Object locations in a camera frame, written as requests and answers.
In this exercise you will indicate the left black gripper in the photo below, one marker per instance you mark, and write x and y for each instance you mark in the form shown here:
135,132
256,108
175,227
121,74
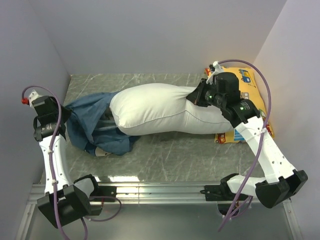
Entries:
67,112

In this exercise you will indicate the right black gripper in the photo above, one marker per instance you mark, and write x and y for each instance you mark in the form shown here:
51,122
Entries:
194,96

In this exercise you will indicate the blue cartoon pillowcase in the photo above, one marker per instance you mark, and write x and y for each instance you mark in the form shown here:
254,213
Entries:
92,128

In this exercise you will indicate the white pillow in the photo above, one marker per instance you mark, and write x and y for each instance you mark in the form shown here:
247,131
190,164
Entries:
159,107

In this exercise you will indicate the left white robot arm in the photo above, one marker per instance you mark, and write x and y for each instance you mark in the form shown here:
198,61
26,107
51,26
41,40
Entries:
64,200

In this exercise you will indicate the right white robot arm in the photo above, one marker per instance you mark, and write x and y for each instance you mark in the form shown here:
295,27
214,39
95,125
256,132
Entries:
281,179

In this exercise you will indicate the yellow car print pillow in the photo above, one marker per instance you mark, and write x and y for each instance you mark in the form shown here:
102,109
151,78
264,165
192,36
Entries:
251,100

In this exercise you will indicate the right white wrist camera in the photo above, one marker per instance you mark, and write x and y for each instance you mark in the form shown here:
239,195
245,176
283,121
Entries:
215,69

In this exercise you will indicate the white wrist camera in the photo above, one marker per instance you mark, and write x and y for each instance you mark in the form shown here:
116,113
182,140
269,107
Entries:
31,97
215,69

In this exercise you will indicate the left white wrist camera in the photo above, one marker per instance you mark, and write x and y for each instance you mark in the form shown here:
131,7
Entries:
31,97

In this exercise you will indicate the aluminium mounting rail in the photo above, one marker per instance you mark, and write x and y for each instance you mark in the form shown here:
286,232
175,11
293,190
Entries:
139,193

